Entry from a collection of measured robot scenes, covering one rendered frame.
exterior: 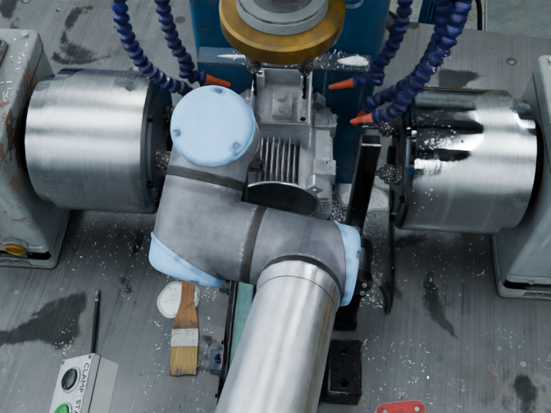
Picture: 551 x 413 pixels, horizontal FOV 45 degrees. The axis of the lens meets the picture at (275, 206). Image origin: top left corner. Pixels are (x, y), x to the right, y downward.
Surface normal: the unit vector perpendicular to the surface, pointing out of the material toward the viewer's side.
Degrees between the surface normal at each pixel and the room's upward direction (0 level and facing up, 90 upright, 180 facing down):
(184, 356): 2
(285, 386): 29
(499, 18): 0
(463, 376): 0
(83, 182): 69
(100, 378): 54
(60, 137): 36
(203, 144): 25
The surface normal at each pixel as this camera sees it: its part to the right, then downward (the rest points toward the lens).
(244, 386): -0.37, -0.80
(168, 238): -0.41, -0.11
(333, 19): 0.00, -0.53
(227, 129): -0.03, -0.12
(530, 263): -0.07, 0.84
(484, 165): -0.04, 0.13
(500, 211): -0.07, 0.66
